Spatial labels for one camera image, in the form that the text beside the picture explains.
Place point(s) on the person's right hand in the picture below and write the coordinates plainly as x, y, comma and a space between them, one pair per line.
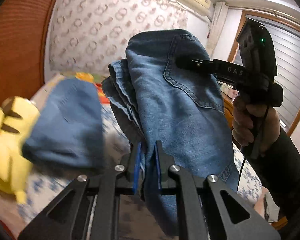
243, 123

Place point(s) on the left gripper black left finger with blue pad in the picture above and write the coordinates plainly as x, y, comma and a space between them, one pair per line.
129, 178

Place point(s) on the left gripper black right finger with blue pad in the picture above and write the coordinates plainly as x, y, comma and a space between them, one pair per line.
163, 161

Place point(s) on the brown wooden sideboard cabinet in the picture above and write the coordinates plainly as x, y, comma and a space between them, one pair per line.
228, 109

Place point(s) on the folded blue denim garment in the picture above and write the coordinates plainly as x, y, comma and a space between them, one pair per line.
69, 131

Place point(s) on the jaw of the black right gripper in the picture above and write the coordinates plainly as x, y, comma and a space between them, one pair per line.
196, 66

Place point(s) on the brown louvered wardrobe door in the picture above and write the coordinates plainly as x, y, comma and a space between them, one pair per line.
23, 31

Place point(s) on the pink circle pattern curtain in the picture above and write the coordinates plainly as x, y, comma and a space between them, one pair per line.
87, 35

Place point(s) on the beige tied side curtain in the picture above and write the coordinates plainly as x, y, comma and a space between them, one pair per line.
218, 21

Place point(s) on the yellow plush toy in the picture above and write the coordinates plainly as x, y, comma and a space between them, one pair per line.
17, 118

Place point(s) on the floral brown blanket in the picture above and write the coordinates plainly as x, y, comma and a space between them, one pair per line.
93, 80

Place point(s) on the blue denim jeans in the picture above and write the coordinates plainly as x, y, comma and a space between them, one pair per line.
154, 100

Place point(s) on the grey zebra window blind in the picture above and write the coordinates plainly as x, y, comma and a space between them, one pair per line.
286, 40

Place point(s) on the dark sleeved right forearm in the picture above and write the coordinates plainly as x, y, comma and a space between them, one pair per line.
279, 171

